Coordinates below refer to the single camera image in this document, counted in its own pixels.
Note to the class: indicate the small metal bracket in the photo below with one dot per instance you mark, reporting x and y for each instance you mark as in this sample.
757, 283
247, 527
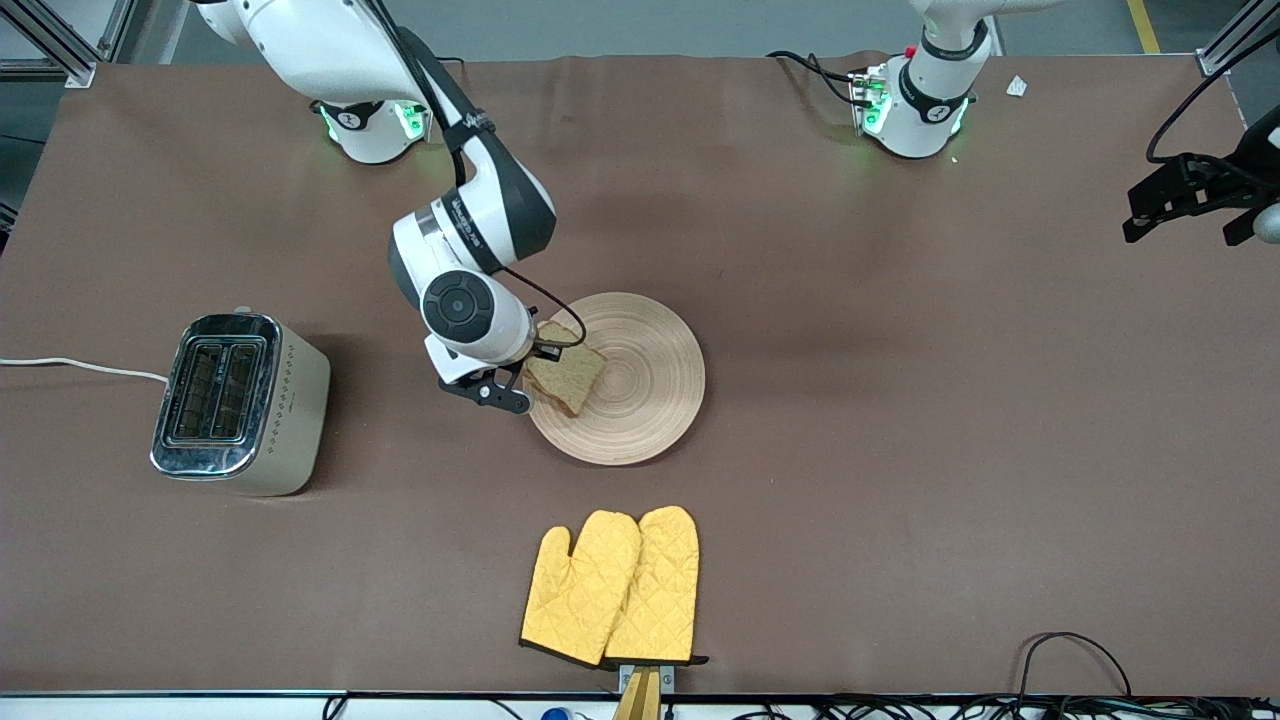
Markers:
667, 678

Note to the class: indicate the cream and chrome toaster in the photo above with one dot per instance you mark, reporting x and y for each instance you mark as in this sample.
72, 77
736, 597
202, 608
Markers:
285, 420

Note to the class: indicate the brown bread slice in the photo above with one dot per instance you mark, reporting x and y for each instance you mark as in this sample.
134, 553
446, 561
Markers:
570, 378

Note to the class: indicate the wooden stick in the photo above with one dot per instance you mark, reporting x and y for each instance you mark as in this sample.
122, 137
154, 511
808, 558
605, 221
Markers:
640, 700

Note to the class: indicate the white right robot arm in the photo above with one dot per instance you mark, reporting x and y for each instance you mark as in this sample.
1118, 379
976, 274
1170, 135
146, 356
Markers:
470, 230

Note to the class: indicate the aluminium frame profile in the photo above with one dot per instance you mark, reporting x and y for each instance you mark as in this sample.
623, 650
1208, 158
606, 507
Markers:
1235, 35
60, 50

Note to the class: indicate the yellow quilted oven mitt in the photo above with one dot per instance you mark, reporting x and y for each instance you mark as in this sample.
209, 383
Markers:
575, 595
660, 590

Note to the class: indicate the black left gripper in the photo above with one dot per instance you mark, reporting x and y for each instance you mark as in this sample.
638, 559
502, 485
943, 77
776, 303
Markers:
1222, 186

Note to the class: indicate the white paper scrap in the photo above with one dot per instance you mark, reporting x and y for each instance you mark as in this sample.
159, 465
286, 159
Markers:
1017, 86

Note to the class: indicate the round wooden plate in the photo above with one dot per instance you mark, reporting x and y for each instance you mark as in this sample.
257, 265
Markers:
640, 390

